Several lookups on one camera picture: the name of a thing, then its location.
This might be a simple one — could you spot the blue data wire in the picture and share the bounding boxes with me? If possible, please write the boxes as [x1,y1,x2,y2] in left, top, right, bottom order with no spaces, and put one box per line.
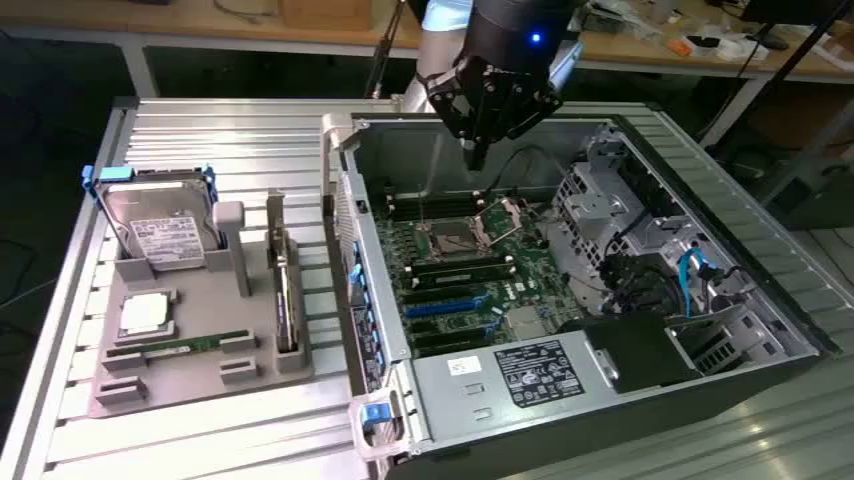
[676,246,713,320]

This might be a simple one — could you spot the silver vented metal bracket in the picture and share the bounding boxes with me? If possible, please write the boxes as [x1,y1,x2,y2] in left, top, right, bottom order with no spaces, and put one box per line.
[664,303,806,377]

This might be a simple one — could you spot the silver hard disk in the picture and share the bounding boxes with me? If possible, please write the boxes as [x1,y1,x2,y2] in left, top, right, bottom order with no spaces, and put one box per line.
[99,180,219,274]

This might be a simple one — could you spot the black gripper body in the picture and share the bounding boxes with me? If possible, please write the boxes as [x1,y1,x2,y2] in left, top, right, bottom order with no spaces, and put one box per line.
[457,0,590,142]

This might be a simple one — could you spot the green RAM stick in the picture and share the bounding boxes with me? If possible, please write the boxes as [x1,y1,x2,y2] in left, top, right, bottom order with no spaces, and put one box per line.
[106,333,251,360]

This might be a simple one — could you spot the blue expansion slot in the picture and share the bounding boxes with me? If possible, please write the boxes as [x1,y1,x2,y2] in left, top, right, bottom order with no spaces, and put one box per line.
[403,294,495,320]

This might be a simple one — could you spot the long black expansion slot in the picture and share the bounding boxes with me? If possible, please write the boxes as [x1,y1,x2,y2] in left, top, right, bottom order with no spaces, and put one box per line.
[411,329,506,354]
[402,285,483,306]

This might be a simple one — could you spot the green motherboard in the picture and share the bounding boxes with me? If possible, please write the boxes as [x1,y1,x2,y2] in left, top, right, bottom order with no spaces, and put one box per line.
[371,189,590,359]

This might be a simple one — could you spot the grey sleeved hanging cable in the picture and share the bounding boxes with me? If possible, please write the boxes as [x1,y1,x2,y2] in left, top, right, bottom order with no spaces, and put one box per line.
[369,0,406,100]

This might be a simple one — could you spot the silver chipset heatsink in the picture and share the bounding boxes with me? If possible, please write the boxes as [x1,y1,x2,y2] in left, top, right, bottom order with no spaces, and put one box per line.
[503,306,548,342]

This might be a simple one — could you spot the black monitor with stand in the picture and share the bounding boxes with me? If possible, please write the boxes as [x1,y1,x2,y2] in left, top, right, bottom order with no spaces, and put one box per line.
[738,0,826,51]

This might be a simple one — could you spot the blue disk carrier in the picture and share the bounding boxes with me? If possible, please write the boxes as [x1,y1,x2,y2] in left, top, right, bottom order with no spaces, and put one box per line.
[79,161,222,261]

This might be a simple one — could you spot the silver disk bay cage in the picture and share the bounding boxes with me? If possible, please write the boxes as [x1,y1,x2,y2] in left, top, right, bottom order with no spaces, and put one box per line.
[548,121,681,266]

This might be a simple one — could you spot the black open PC case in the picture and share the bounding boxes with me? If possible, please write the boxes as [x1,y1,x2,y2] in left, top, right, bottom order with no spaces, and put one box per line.
[318,110,844,480]

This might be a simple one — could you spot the CPU socket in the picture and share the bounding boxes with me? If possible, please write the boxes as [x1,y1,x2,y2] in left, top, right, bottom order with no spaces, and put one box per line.
[423,219,479,262]

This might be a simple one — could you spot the grey power supply unit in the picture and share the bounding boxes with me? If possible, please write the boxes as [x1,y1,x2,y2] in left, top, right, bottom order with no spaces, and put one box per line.
[411,331,670,447]

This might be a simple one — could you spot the thin socket locking lever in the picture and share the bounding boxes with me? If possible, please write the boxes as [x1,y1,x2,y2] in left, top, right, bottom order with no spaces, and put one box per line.
[414,183,434,232]

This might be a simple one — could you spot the grey parts rack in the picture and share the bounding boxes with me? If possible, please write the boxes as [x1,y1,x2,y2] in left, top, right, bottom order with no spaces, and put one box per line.
[86,201,319,420]

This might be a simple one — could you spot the black slanted pole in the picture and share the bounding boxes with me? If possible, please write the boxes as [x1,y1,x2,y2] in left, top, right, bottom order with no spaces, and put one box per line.
[697,18,837,149]

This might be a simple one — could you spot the Nvidia graphics card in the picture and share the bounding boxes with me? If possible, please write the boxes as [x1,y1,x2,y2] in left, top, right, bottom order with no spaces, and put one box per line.
[265,188,303,354]

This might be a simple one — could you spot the wooden desk white legs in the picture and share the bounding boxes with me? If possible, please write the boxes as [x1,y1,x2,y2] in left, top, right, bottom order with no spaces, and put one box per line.
[572,0,854,147]
[0,0,430,99]

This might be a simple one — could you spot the metal socket cover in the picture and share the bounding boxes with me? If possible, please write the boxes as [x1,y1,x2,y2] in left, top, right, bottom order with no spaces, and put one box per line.
[470,196,530,251]

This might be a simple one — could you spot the black wire bundle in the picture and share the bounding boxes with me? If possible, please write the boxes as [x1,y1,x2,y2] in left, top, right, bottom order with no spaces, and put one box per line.
[597,252,673,319]

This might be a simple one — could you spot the silver CPU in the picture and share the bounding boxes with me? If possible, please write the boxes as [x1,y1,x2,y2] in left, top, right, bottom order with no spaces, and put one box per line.
[118,293,174,338]

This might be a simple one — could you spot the thin black wire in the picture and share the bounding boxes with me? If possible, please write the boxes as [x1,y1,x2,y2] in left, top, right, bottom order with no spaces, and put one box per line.
[485,143,564,197]

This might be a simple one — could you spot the black RAM slot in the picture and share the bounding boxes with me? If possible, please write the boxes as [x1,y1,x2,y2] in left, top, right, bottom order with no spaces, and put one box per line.
[383,192,479,203]
[389,209,483,223]
[406,253,513,269]
[386,203,482,215]
[410,269,515,284]
[413,276,517,293]
[385,198,481,209]
[409,261,514,277]

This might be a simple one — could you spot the black fan shroud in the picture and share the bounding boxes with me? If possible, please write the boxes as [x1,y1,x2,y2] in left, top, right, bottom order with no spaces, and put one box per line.
[556,311,704,397]

